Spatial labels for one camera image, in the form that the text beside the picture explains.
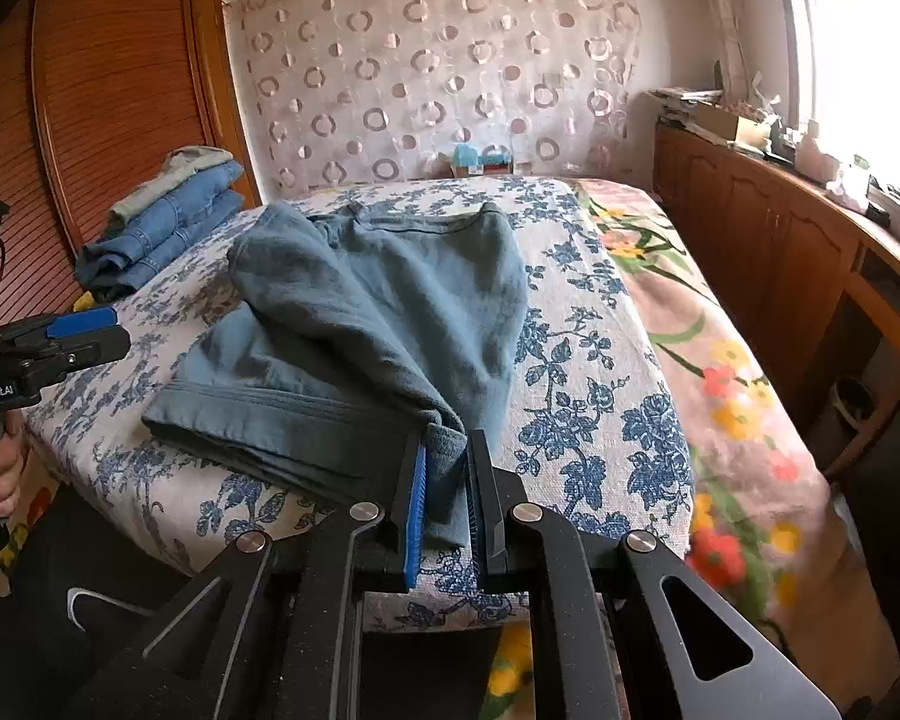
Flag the teal blue shorts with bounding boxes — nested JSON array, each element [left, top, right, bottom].
[[144, 203, 528, 546]]

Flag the person's left hand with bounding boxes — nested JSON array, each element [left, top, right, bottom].
[[0, 410, 27, 518]]

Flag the folded blue denim jeans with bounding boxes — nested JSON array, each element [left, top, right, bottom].
[[76, 160, 244, 302]]

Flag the blue floral white bedspread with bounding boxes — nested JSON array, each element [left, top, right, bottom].
[[25, 177, 694, 632]]

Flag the folded grey-green pants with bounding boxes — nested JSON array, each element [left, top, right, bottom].
[[107, 145, 233, 231]]

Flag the brown wooden slatted wardrobe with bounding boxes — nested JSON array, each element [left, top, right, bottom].
[[0, 0, 250, 325]]

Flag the colourful flower blanket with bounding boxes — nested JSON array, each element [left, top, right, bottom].
[[493, 177, 900, 707]]

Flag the tissue box with blue bag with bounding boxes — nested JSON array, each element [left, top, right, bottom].
[[450, 143, 514, 179]]

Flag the pink circle-patterned curtain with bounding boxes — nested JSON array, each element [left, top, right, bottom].
[[229, 0, 642, 199]]

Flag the long wooden cabinet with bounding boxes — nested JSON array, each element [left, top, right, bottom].
[[653, 125, 900, 476]]

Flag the stack of papers on cabinet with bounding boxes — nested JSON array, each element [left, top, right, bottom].
[[649, 86, 724, 122]]

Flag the cardboard box on cabinet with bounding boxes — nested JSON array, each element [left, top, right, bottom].
[[692, 103, 770, 149]]

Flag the pink bottle on cabinet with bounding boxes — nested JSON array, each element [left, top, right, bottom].
[[793, 119, 841, 185]]

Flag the side window curtain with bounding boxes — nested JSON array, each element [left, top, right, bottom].
[[707, 0, 749, 103]]

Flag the window with wooden frame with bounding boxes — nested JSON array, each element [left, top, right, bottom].
[[784, 0, 900, 193]]

